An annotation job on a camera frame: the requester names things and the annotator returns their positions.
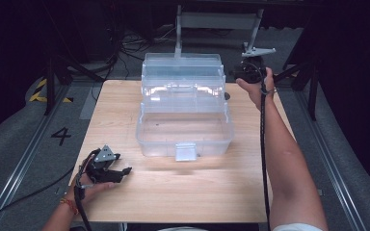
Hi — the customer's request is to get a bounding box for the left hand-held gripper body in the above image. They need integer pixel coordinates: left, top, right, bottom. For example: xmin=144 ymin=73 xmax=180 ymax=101
xmin=84 ymin=144 xmax=122 ymax=183

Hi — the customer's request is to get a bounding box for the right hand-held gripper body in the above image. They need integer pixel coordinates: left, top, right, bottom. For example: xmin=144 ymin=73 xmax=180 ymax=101
xmin=231 ymin=46 xmax=277 ymax=85

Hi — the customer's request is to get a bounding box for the person's right hand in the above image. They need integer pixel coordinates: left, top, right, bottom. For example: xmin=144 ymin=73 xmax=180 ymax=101
xmin=235 ymin=66 xmax=277 ymax=113

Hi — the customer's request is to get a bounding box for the person's left hand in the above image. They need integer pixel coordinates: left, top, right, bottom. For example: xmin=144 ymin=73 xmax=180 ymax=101
xmin=65 ymin=156 xmax=117 ymax=206

